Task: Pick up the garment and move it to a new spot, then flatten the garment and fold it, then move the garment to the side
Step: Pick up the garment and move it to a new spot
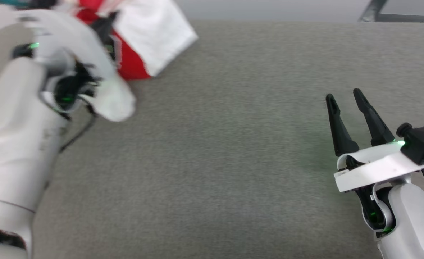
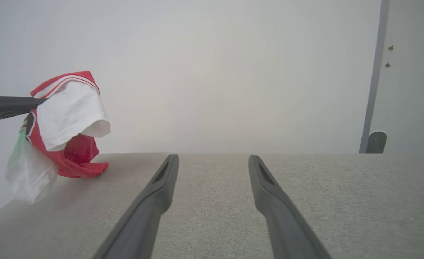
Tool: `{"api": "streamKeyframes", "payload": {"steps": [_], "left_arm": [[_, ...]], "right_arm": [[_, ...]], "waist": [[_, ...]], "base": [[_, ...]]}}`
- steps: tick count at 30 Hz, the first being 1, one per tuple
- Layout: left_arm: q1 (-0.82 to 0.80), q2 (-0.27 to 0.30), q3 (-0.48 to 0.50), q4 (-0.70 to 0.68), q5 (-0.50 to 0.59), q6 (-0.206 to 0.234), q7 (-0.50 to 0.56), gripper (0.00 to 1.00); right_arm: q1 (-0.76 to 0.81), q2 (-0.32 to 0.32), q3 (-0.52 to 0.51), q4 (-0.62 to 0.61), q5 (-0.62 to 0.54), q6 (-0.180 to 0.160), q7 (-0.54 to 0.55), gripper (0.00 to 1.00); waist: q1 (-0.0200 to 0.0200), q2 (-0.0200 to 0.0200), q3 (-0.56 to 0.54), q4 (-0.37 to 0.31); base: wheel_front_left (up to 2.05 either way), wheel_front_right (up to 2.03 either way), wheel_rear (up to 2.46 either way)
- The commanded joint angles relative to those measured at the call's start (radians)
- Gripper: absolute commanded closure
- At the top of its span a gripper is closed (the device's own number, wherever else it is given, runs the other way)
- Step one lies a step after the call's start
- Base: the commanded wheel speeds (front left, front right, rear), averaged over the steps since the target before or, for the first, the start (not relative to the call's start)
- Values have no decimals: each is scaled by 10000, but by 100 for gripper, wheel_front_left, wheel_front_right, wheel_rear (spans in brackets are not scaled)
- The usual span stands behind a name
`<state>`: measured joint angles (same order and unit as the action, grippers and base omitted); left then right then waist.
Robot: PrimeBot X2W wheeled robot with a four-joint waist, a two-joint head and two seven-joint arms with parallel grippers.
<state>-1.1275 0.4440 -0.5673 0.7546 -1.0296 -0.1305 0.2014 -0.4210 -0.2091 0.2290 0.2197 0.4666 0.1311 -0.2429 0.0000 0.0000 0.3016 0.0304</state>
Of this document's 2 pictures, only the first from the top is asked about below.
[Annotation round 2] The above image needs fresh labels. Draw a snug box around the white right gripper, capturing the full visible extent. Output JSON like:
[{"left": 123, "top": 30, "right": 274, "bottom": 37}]
[{"left": 325, "top": 88, "right": 424, "bottom": 238}]

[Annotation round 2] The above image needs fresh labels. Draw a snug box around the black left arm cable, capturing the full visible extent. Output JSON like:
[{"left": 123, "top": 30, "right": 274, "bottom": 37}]
[{"left": 59, "top": 106, "right": 98, "bottom": 153}]

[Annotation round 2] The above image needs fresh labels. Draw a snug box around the dark metal frame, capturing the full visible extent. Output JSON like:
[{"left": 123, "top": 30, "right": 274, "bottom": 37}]
[{"left": 359, "top": 0, "right": 424, "bottom": 23}]

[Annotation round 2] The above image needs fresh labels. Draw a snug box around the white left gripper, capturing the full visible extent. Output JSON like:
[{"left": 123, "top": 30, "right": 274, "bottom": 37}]
[{"left": 16, "top": 9, "right": 137, "bottom": 123}]

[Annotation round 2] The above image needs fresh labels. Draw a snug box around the red and white garment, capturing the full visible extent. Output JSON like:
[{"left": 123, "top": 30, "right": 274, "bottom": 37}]
[{"left": 63, "top": 0, "right": 199, "bottom": 80}]

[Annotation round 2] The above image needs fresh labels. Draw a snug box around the grey-green fabric sofa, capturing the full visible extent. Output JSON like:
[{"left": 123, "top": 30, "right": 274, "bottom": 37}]
[{"left": 0, "top": 20, "right": 424, "bottom": 259}]

